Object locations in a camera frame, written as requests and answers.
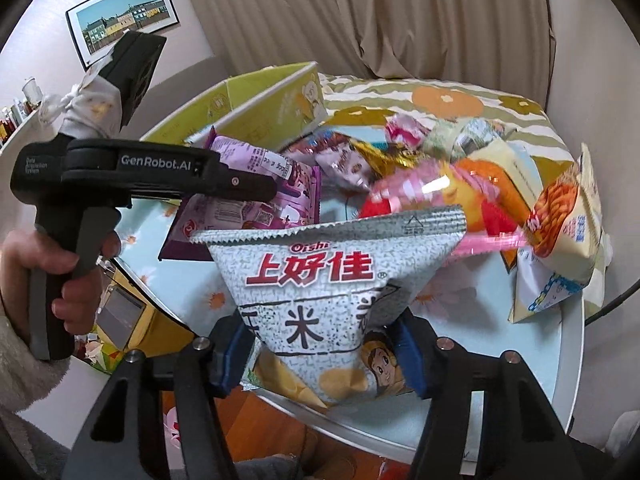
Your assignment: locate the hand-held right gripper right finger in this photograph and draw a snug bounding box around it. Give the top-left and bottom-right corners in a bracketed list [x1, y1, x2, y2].
[382, 307, 601, 480]

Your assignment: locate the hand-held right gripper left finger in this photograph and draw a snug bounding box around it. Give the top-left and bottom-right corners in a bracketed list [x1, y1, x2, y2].
[60, 310, 257, 480]

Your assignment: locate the white patterned cloth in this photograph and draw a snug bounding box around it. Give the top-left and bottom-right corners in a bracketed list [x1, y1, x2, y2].
[37, 56, 125, 139]

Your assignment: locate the light blue daisy tablecloth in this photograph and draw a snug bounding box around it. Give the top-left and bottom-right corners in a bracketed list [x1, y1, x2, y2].
[112, 180, 587, 453]

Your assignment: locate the cream chips bag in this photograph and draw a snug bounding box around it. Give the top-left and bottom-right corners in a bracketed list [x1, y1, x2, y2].
[506, 142, 610, 325]

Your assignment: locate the black cable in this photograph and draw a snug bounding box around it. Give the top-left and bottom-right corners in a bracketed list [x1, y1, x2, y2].
[584, 277, 640, 326]

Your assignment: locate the beige curtain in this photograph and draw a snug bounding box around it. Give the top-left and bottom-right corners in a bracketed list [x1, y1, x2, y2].
[175, 0, 557, 88]

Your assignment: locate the black flat panel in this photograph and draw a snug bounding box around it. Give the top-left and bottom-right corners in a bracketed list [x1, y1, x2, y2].
[111, 30, 168, 127]

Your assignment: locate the purple snack packet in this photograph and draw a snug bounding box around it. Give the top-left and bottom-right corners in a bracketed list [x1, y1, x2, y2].
[159, 127, 322, 262]

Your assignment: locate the person's left hand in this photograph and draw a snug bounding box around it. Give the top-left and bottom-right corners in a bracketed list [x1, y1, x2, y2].
[0, 230, 123, 341]

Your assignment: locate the person's grey clothing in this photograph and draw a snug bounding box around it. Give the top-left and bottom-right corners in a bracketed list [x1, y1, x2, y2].
[232, 452, 326, 480]

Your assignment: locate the shelf clutter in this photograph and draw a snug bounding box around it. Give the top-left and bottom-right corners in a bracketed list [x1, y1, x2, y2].
[0, 76, 47, 148]

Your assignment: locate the green striped floral blanket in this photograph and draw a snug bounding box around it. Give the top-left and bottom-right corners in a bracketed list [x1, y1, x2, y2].
[317, 73, 573, 201]

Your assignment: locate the green cardboard box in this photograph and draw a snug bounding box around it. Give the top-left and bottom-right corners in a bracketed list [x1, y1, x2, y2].
[140, 61, 328, 153]

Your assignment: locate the yellow box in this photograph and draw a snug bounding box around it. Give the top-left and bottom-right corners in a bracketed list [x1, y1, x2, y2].
[75, 259, 197, 377]

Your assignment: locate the framed wall picture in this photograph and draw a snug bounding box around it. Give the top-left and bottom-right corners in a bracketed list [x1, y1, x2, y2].
[65, 0, 181, 72]

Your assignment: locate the person's left forearm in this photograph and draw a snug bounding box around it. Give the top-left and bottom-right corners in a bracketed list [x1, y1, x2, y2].
[0, 300, 72, 461]

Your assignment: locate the pile of assorted snack packets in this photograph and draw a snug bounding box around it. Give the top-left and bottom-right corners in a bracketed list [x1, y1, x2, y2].
[279, 112, 547, 263]

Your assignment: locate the grey speckled snack bag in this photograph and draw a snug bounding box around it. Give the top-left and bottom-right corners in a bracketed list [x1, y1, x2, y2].
[189, 205, 468, 410]

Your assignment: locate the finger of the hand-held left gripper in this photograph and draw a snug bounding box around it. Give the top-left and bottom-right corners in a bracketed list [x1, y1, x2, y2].
[200, 152, 279, 202]

